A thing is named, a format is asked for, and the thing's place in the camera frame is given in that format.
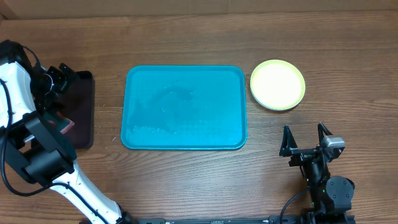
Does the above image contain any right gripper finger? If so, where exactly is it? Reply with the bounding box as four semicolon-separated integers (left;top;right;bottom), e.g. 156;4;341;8
279;125;298;157
317;123;332;147

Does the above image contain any green and red sponge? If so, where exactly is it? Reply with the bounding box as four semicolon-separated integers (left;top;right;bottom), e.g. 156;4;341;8
50;112;75;134

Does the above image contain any yellow plate green rim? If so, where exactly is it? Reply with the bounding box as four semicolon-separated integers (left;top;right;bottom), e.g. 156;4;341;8
249;59;306;111

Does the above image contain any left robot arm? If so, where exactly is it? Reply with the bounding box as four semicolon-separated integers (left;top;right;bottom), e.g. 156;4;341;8
1;40;135;223

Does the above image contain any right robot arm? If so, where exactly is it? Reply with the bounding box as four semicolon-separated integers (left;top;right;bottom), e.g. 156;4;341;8
277;123;356;224

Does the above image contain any black rectangular tray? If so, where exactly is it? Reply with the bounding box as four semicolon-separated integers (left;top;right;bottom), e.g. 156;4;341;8
44;71;95;149

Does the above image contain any teal plastic serving tray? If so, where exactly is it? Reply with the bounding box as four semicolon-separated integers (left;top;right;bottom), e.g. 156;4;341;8
121;65;248;151

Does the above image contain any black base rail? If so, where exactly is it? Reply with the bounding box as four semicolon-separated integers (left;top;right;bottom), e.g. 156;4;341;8
79;214;356;224

